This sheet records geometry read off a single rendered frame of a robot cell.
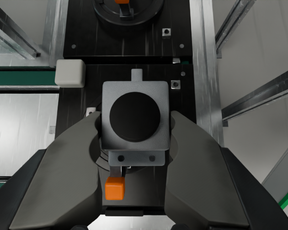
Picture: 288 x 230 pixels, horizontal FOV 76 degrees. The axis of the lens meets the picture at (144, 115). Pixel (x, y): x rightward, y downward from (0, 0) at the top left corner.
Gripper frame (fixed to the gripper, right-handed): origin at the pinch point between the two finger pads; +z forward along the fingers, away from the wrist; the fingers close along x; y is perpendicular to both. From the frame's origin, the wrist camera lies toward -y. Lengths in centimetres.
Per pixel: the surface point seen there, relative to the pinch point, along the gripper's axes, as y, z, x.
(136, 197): 19.2, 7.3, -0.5
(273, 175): 13.0, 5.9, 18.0
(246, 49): 2.5, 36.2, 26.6
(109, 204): 19.9, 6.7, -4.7
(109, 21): -4.3, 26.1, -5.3
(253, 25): -3, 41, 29
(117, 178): 9.9, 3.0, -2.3
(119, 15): -5.3, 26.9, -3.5
